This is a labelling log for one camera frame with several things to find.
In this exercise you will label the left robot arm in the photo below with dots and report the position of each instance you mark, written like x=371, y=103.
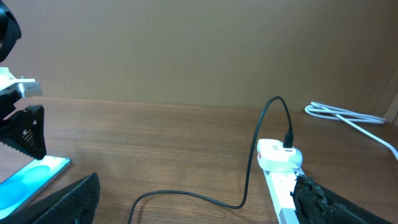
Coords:
x=10, y=34

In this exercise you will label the white USB charger adapter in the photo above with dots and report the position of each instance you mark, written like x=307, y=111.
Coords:
x=272, y=156

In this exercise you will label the turquoise screen Galaxy smartphone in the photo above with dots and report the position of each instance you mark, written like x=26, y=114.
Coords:
x=24, y=185

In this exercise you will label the white power strip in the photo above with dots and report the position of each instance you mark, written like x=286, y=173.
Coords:
x=280, y=185

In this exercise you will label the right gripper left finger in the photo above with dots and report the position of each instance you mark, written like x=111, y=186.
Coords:
x=74, y=204

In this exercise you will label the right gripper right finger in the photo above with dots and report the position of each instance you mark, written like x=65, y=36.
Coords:
x=318, y=205

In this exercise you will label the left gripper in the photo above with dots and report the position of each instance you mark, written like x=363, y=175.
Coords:
x=24, y=130

